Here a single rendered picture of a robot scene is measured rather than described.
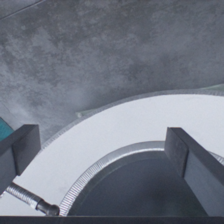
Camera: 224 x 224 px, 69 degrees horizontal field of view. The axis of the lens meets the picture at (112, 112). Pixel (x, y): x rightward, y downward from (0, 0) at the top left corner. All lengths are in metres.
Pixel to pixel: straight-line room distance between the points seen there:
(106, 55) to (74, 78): 0.26
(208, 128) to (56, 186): 0.55
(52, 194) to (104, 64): 0.68
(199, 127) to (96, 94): 0.67
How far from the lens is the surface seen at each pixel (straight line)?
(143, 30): 0.89
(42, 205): 0.36
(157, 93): 0.80
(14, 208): 0.71
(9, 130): 1.67
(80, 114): 1.18
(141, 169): 0.67
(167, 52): 0.94
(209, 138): 0.60
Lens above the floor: 0.87
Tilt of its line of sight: 49 degrees down
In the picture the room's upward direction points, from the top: 171 degrees counter-clockwise
